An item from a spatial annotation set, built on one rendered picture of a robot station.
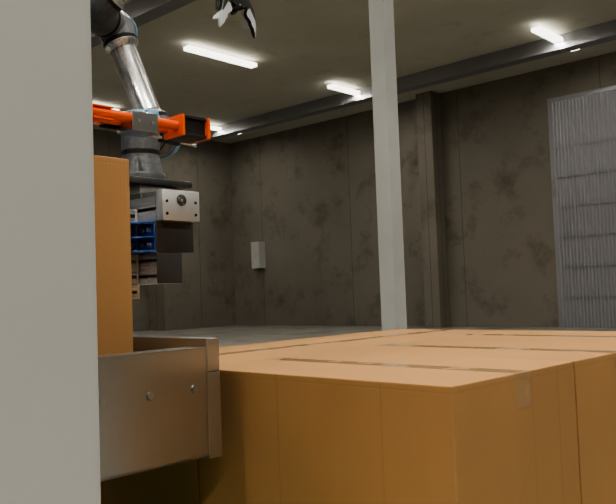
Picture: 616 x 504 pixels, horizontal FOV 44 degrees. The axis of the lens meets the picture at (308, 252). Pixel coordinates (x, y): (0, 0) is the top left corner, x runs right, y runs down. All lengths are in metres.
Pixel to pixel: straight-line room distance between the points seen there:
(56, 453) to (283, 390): 1.01
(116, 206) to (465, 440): 0.75
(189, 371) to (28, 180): 1.01
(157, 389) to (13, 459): 0.96
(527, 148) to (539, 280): 2.07
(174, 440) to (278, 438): 0.18
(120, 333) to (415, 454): 0.59
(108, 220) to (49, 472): 1.11
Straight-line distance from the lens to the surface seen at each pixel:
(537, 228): 12.16
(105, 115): 1.68
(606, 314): 11.69
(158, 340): 1.46
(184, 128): 1.78
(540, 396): 1.34
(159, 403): 1.30
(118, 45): 2.64
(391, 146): 5.02
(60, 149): 0.35
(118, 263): 1.44
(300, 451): 1.33
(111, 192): 1.44
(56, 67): 0.36
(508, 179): 12.44
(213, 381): 1.36
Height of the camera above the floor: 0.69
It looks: 3 degrees up
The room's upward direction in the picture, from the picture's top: 2 degrees counter-clockwise
